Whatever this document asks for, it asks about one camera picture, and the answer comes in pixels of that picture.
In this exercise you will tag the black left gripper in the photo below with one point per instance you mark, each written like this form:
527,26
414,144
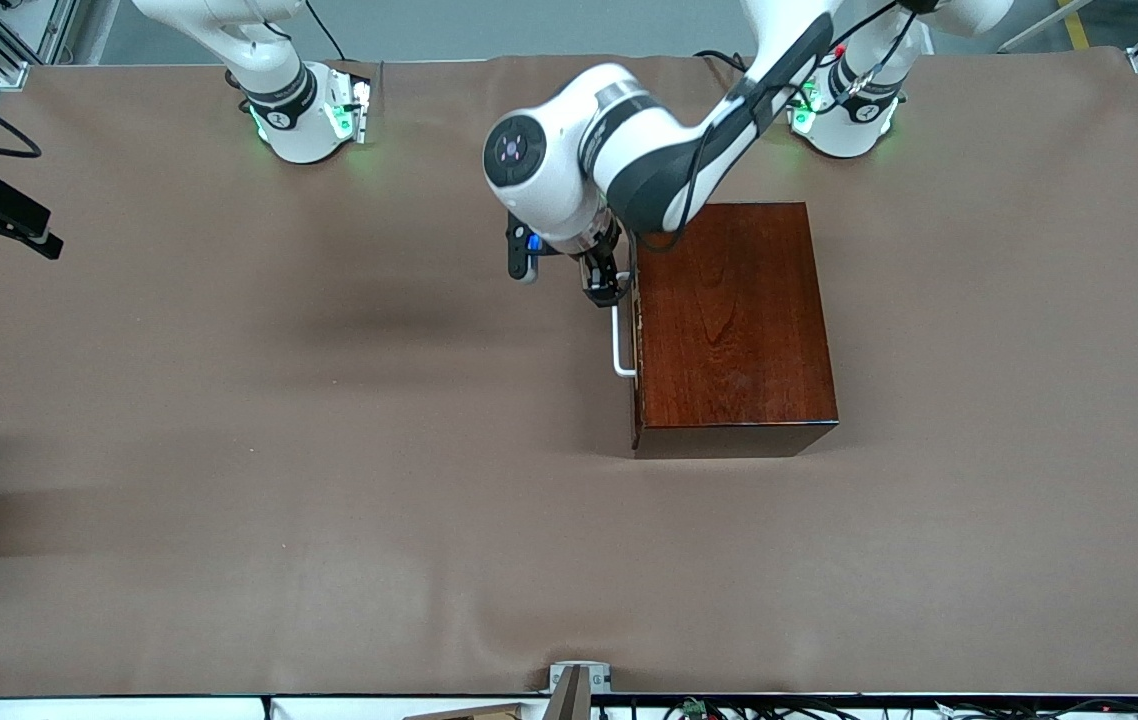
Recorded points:
597,268

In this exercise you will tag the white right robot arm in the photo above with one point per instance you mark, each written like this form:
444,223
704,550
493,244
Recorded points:
279,110

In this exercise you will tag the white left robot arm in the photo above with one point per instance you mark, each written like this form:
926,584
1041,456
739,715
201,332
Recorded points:
529,160

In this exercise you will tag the dark brown wooden cabinet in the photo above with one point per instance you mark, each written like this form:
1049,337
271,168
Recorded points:
739,330

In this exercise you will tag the brown table cloth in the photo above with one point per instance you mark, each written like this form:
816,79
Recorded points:
429,550

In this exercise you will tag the green terminal connector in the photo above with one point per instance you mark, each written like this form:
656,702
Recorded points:
694,707

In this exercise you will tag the light wooden plank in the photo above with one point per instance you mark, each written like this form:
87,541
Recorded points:
474,712

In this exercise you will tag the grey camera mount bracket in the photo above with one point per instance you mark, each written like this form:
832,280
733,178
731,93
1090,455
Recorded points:
579,690

